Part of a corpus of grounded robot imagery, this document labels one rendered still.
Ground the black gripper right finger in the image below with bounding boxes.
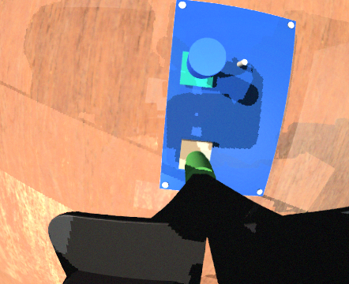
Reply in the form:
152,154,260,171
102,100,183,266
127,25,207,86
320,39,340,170
200,174,349,284

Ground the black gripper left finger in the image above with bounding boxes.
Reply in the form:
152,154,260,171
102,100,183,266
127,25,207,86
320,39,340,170
48,174,208,284

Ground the blue circuit board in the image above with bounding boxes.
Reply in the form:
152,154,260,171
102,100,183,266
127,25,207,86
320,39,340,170
159,0,297,196

